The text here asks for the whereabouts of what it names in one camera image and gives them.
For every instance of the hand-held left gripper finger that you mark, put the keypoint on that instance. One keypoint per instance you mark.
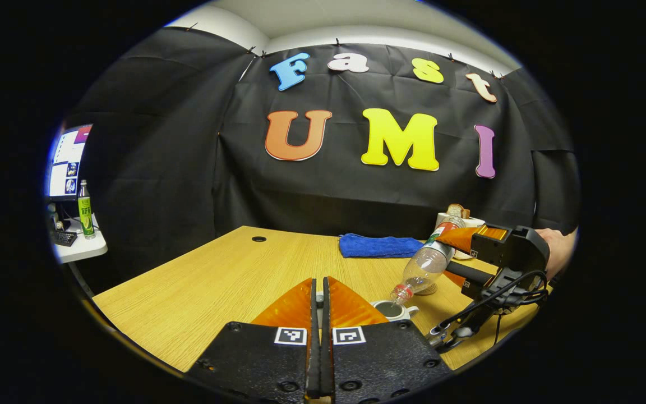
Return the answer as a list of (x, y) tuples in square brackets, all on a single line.
[(326, 348), (314, 348)]

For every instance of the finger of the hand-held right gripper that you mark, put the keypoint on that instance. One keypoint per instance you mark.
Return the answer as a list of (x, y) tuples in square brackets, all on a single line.
[(474, 278), (491, 249)]

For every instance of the clear water bottle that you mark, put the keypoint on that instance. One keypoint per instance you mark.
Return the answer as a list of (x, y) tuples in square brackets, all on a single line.
[(427, 264)]

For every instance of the white teacup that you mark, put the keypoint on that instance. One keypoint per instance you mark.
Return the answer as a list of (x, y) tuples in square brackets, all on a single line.
[(396, 315)]

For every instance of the green drink bottle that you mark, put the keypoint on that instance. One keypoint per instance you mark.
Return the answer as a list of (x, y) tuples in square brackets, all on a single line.
[(86, 213)]

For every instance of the bread slice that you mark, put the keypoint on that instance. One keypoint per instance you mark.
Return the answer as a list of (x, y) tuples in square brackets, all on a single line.
[(457, 210)]

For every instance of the blue towel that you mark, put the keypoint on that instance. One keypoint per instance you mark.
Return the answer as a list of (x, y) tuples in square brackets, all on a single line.
[(379, 246)]

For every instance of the black backdrop cloth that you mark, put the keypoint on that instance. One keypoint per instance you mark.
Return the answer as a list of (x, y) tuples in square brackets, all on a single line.
[(328, 196)]

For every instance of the white side table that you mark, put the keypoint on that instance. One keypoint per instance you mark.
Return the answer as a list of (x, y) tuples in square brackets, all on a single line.
[(84, 249)]

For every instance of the black keyboard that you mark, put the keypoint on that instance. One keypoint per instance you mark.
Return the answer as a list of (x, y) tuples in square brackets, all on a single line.
[(64, 238)]

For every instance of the computer monitor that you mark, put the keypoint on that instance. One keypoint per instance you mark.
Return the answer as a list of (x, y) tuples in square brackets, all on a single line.
[(68, 163)]

